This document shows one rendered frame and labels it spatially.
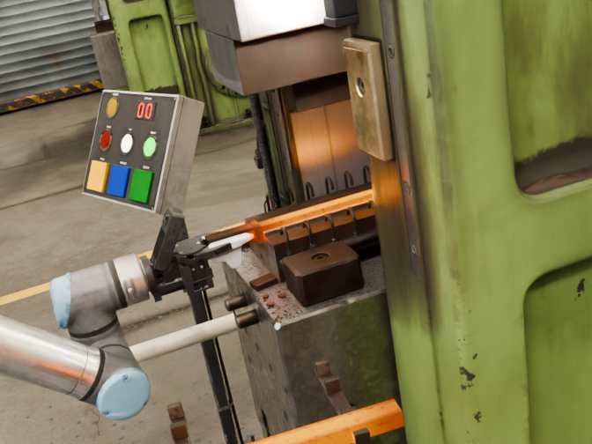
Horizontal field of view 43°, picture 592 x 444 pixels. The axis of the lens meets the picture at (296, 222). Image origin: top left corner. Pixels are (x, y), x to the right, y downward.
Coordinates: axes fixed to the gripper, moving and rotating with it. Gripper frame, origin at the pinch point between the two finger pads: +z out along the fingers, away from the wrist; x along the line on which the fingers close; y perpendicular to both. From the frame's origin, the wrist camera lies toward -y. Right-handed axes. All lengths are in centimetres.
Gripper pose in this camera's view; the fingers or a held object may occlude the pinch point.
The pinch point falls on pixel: (244, 233)
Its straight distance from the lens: 141.8
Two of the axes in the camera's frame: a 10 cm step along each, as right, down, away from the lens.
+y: 1.8, 9.1, 3.8
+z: 9.2, -2.9, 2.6
